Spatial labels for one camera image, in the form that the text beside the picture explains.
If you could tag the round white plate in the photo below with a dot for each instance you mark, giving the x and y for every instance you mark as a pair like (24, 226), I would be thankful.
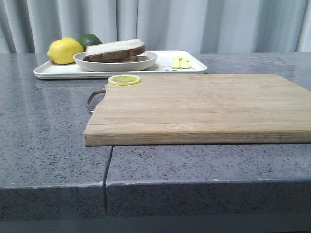
(117, 66)

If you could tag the white bread slice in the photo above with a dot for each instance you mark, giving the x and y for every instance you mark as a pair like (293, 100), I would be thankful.
(112, 51)

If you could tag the white rectangular bear tray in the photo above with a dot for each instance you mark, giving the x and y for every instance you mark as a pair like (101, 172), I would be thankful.
(53, 71)

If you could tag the yellow lemon slice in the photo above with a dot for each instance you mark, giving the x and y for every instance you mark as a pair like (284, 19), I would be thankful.
(123, 79)

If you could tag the yellow plastic fork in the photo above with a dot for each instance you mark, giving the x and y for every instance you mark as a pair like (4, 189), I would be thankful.
(176, 63)

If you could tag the wooden cutting board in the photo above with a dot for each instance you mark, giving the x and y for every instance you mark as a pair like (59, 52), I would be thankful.
(202, 109)

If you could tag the yellow plastic spoon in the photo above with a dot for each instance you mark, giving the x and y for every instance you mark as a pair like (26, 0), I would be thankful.
(184, 63)

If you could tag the green lime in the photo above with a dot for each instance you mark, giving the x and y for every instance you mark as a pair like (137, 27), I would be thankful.
(89, 40)

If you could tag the grey curtain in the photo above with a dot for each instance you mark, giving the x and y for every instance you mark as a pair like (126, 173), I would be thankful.
(196, 26)

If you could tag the metal cutting board handle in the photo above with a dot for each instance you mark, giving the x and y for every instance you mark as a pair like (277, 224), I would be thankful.
(94, 99)

